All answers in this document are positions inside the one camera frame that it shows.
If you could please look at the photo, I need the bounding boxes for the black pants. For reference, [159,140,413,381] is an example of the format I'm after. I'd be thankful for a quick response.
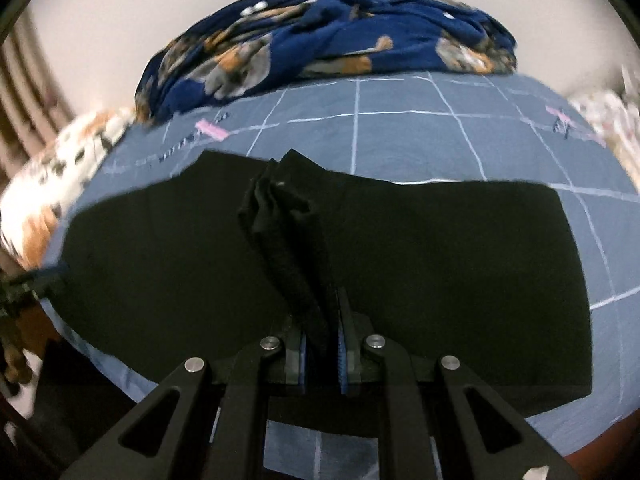
[42,147,596,441]

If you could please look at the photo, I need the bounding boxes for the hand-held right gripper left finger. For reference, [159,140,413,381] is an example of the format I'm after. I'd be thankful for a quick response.
[60,315,307,480]

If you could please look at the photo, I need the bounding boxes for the blue grid-pattern bedsheet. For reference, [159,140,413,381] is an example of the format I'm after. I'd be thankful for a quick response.
[37,72,640,480]

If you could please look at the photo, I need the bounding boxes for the white pink patterned cloth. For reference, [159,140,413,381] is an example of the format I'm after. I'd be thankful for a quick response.
[570,62,640,181]

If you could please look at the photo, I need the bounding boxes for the blue dog-print fleece blanket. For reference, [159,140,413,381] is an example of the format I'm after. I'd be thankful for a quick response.
[134,0,518,126]

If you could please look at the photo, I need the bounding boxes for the white orange floral pillow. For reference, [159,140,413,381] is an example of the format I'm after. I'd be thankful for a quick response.
[0,107,136,271]

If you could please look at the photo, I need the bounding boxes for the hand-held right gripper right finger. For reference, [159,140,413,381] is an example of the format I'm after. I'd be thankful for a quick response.
[336,287,581,480]

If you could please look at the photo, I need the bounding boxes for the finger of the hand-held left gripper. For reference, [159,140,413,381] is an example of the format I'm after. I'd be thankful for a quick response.
[0,265,70,321]

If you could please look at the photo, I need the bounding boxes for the brown striped curtain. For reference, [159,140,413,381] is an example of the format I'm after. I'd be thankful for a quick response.
[0,20,76,186]

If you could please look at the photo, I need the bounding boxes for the person's left hand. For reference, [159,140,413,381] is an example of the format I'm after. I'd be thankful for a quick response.
[0,321,31,386]

